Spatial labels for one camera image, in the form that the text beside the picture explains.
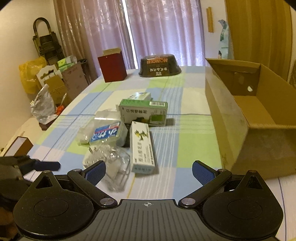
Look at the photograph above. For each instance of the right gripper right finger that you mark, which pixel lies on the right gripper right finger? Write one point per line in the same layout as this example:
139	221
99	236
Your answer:
211	180

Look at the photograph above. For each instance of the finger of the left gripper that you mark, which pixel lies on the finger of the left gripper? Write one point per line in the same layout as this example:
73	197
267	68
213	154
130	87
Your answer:
44	166

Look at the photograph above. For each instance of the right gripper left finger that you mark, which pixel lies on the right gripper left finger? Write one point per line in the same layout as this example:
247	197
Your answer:
85	182

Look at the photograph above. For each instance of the clear plastic packaging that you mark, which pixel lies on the clear plastic packaging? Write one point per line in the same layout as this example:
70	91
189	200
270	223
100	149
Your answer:
117	162

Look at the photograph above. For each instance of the blue white small box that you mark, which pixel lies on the blue white small box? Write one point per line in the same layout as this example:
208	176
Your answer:
113	134

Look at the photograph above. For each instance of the clear plastic bag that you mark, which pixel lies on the clear plastic bag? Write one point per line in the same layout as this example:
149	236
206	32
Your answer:
101	118

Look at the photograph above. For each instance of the tall white green box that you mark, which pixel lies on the tall white green box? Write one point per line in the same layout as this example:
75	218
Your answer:
141	153

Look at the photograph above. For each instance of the green white medicine box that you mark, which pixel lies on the green white medicine box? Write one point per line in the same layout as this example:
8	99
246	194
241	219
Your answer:
151	112

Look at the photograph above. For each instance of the white green Mecobalamin tablet box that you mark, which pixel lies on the white green Mecobalamin tablet box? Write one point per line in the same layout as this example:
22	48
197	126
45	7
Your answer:
140	96

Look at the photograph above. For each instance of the small brown open box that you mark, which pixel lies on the small brown open box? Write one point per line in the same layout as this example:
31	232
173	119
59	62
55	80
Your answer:
19	147

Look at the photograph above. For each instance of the crumpled silver foil bag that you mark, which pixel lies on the crumpled silver foil bag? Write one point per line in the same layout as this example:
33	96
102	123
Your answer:
43	107

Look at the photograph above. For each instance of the large brown cardboard box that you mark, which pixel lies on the large brown cardboard box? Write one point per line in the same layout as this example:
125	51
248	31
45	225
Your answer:
253	111

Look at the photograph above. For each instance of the brown cardboard boxes pile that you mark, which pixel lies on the brown cardboard boxes pile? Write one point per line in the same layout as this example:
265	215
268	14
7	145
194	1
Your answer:
66	79

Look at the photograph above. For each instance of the yellow plastic bag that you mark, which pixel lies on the yellow plastic bag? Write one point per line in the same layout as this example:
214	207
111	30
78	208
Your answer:
28	74

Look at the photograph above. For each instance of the black folding hand cart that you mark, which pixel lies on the black folding hand cart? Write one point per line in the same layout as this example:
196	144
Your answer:
47	46

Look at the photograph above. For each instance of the dark red paper box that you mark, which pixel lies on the dark red paper box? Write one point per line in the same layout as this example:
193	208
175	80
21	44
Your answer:
112	65

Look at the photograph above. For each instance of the green white standing bag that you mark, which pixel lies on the green white standing bag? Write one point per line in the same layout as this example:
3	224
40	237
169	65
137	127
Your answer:
225	49

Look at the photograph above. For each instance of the black Honglu food container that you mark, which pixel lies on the black Honglu food container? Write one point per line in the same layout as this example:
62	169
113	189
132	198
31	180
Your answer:
159	66

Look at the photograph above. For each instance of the pink sheer curtain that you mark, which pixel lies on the pink sheer curtain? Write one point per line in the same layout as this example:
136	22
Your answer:
138	28

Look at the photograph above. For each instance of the golden brown curtain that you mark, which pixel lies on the golden brown curtain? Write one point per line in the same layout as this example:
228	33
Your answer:
261	32

